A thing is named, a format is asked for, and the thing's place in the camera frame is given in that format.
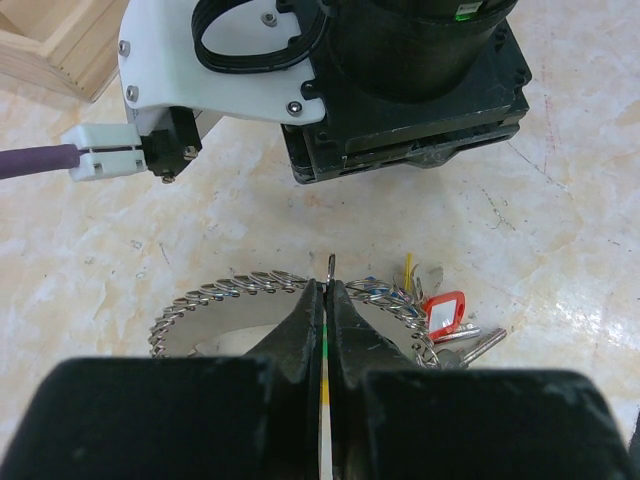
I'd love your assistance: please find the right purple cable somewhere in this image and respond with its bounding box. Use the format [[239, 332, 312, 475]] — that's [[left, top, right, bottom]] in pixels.
[[0, 143, 84, 180]]

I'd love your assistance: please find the wooden clothes rack base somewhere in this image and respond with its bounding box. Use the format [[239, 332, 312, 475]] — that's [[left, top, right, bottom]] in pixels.
[[1, 0, 128, 102]]

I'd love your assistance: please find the key with blue tag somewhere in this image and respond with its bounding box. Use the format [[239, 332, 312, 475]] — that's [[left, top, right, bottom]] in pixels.
[[325, 253, 336, 294]]

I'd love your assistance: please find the yellow key tag on ring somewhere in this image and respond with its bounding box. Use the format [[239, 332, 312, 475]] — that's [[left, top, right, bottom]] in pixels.
[[404, 253, 414, 291]]

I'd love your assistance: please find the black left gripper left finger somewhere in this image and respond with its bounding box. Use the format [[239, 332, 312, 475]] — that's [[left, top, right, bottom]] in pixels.
[[1, 281, 323, 479]]

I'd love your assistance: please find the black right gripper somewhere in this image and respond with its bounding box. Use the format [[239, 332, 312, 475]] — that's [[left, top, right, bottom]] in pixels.
[[283, 1, 531, 184]]

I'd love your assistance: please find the red key tag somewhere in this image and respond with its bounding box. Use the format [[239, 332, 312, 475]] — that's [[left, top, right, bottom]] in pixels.
[[422, 291, 466, 341]]

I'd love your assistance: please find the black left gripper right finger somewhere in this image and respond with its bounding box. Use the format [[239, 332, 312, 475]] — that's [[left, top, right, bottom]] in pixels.
[[325, 281, 639, 479]]

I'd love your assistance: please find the grey oval key organizer ring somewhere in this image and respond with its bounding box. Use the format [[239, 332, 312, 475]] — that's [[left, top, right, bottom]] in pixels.
[[148, 269, 451, 371]]

